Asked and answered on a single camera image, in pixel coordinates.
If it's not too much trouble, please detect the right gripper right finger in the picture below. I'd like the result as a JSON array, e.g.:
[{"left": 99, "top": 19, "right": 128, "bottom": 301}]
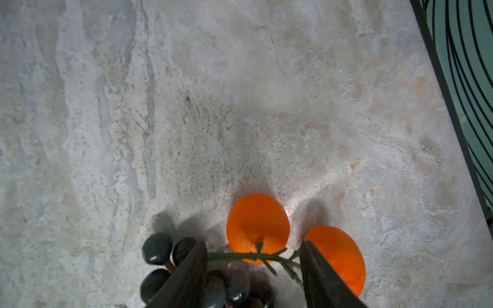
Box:
[{"left": 300, "top": 241, "right": 367, "bottom": 308}]

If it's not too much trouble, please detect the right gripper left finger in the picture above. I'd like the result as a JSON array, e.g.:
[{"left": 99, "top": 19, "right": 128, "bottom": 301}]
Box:
[{"left": 146, "top": 241, "right": 207, "bottom": 308}]

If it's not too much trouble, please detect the orange fake tangerine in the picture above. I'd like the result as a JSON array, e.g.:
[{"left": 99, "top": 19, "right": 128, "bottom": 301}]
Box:
[
  {"left": 226, "top": 194, "right": 290, "bottom": 255},
  {"left": 305, "top": 226, "right": 367, "bottom": 296}
]

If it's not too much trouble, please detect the dark fake grape bunch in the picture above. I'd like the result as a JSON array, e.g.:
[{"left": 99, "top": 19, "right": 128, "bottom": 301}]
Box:
[{"left": 140, "top": 232, "right": 274, "bottom": 307}]

